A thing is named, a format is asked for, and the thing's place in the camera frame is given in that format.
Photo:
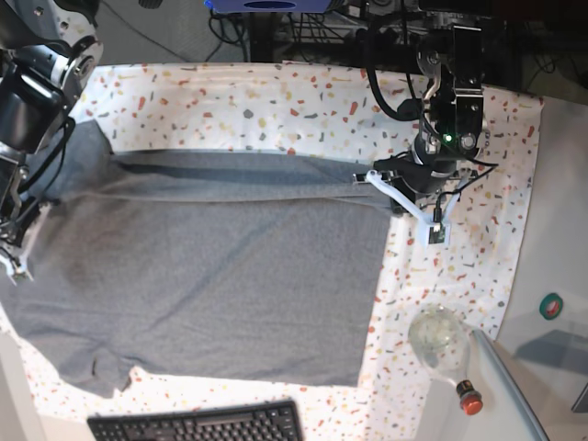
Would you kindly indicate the green tape roll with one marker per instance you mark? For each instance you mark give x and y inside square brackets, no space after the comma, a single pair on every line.
[551,306]

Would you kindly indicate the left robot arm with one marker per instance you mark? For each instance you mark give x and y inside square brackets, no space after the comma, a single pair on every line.
[447,39]

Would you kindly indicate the blue box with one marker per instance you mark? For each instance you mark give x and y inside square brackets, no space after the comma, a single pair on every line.
[268,6]

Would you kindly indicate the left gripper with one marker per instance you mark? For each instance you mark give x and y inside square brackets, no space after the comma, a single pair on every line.
[428,193]

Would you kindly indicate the terrazzo patterned tablecloth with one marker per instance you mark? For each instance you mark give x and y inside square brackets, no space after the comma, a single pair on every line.
[328,113]

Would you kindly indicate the grey t-shirt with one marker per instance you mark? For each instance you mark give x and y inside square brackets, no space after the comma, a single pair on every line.
[223,265]

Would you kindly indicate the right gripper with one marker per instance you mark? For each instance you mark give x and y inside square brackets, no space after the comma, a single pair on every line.
[18,240]

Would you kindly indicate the black keyboard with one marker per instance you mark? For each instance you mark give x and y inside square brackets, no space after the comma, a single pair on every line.
[276,420]

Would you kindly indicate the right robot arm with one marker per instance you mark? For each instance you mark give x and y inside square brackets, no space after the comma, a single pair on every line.
[48,51]

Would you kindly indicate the grey laptop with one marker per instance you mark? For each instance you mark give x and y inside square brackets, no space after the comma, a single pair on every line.
[506,413]

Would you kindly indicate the clear bottle with red cap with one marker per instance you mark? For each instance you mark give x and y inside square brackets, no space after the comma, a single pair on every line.
[441,343]

